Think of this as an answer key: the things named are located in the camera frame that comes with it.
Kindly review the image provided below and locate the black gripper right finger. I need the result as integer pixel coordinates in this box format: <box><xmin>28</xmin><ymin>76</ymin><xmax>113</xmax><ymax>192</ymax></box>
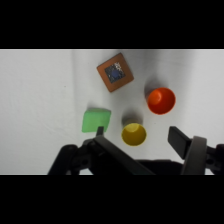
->
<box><xmin>167</xmin><ymin>125</ymin><xmax>224</xmax><ymax>176</ymax></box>

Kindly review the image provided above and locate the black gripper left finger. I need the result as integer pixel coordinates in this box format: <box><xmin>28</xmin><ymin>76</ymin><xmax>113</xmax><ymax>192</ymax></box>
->
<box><xmin>47</xmin><ymin>125</ymin><xmax>155</xmax><ymax>176</ymax></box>

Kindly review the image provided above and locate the yellow plastic cup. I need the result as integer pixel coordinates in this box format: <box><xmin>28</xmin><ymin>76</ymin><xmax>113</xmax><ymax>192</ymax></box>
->
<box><xmin>120</xmin><ymin>115</ymin><xmax>148</xmax><ymax>147</ymax></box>

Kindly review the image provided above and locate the green plastic cup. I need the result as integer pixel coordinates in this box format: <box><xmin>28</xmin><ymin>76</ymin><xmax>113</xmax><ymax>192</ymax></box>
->
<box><xmin>81</xmin><ymin>107</ymin><xmax>112</xmax><ymax>134</ymax></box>

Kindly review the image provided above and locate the orange plastic cup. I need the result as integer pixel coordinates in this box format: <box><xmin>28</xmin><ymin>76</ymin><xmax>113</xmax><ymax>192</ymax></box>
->
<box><xmin>145</xmin><ymin>86</ymin><xmax>177</xmax><ymax>116</ymax></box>

